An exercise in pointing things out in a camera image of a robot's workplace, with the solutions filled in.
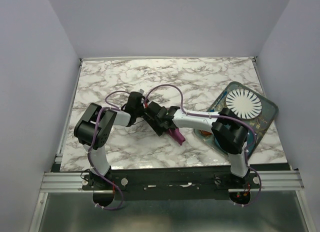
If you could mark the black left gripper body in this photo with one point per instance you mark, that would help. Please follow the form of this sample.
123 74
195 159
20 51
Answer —
139 112

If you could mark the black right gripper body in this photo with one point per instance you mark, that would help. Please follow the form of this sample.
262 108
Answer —
156 125

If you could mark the purple cloth napkin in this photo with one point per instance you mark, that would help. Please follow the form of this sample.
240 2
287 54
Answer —
176 135

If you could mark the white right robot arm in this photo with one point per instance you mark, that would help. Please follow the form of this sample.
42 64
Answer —
227 129

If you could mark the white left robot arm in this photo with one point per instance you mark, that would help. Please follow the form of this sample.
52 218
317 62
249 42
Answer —
94 127

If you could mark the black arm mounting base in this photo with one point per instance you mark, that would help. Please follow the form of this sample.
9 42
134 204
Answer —
177 183

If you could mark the orange patterned mug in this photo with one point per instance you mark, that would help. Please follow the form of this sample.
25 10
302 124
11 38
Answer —
205 133

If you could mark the blue plastic fork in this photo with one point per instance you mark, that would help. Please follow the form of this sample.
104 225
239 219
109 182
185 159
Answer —
217 101

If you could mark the white blue striped plate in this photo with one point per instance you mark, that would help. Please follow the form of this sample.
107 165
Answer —
243 103

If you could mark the teal square plate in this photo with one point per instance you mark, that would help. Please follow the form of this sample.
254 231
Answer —
249 140

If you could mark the green floral serving tray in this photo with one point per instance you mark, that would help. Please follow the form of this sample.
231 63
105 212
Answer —
259 124

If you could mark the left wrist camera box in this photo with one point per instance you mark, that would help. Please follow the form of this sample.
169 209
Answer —
134 102

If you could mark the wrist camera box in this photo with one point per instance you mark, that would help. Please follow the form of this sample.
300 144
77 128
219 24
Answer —
152 109
134 102

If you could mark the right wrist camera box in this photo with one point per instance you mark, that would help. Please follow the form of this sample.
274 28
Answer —
152 109

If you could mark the aluminium frame rail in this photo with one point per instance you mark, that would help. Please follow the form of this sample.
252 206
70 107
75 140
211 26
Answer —
70 182

